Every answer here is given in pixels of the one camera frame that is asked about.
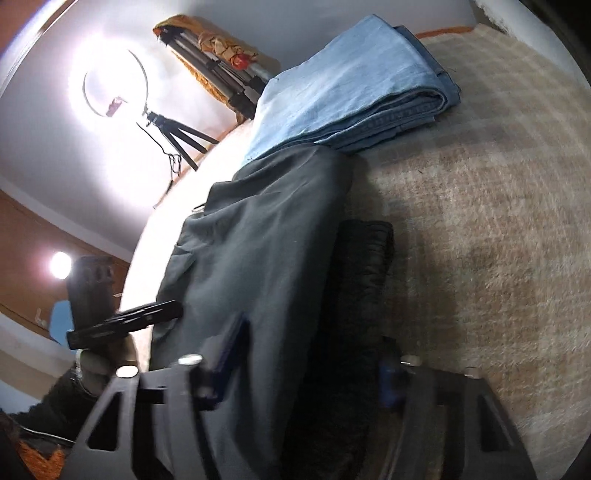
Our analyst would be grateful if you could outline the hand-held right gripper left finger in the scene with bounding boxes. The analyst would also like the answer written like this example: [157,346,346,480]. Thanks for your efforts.
[69,313,250,480]

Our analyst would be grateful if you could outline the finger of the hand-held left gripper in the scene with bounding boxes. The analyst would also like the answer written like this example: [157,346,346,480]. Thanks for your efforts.
[66,299,184,350]

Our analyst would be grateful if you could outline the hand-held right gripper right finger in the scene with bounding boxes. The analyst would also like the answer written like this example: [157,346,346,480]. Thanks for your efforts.
[377,338,536,480]

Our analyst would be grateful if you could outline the dark grey pants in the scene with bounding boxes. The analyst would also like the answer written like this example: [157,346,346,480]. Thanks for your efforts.
[154,145,398,480]

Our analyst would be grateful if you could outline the person's left hand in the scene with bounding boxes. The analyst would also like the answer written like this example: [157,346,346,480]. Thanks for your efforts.
[74,335,139,398]

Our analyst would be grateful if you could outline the white clip desk lamp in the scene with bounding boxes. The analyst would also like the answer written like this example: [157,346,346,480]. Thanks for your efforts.
[48,251,75,280]

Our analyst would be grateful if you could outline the blue plastic chair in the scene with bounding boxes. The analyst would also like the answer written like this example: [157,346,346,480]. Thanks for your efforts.
[48,300,77,344]

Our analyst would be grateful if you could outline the brown wooden door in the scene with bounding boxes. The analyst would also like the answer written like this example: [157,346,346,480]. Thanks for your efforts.
[0,189,132,342]

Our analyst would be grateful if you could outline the orange fuzzy cloth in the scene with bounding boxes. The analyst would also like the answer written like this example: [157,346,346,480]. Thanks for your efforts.
[18,438,68,480]

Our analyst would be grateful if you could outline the small black tripod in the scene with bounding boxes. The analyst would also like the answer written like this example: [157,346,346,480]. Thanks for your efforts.
[139,111,219,171]

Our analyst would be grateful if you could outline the beige checked blanket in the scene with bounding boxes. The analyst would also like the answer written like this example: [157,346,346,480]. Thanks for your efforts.
[120,23,591,480]

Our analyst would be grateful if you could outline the orange patterned cloth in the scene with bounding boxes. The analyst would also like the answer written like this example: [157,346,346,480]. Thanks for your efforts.
[152,15,282,114]

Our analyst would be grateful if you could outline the folded black tripod stand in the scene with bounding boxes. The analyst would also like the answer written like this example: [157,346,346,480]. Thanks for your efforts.
[164,28,269,121]

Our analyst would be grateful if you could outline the folded light blue jeans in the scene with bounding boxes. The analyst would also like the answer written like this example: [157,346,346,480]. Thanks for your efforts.
[245,14,462,160]

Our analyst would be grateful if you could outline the black ring light cable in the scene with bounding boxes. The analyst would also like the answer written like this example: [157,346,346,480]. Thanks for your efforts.
[136,122,183,208]

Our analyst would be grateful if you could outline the white ring light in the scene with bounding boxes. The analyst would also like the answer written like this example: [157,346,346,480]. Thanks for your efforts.
[82,46,148,118]

